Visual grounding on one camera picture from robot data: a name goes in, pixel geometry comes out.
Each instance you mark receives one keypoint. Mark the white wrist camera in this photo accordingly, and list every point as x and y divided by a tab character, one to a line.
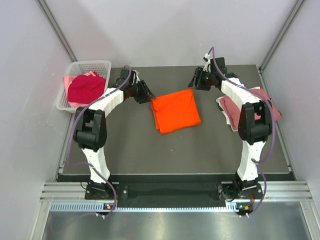
135	78
207	67

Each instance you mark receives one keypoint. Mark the magenta shirt in basket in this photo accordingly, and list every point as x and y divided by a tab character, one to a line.
84	89

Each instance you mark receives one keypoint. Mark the light pink shirt in basket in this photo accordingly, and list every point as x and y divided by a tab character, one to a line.
67	81

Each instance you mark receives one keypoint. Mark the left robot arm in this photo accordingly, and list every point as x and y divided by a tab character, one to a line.
90	131

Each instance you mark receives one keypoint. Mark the orange t shirt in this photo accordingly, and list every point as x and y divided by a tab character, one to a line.
175	111

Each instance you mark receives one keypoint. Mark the grey slotted cable duct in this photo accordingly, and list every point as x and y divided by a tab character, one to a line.
106	207

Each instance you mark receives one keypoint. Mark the folded dusty pink t shirt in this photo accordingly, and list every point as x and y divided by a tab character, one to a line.
260	91

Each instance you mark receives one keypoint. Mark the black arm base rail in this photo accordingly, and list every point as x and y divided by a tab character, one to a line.
165	191

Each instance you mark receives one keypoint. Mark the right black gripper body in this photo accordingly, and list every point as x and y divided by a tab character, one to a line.
206	80

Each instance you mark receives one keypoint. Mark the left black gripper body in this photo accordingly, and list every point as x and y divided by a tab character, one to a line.
137	89

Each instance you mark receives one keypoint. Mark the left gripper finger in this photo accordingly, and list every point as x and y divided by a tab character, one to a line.
143	99
147	91

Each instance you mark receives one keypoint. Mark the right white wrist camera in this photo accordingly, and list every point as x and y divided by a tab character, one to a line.
207	67

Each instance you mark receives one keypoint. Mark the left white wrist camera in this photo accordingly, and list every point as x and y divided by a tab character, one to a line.
135	78

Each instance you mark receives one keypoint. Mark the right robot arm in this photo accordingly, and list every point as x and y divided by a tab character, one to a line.
254	126

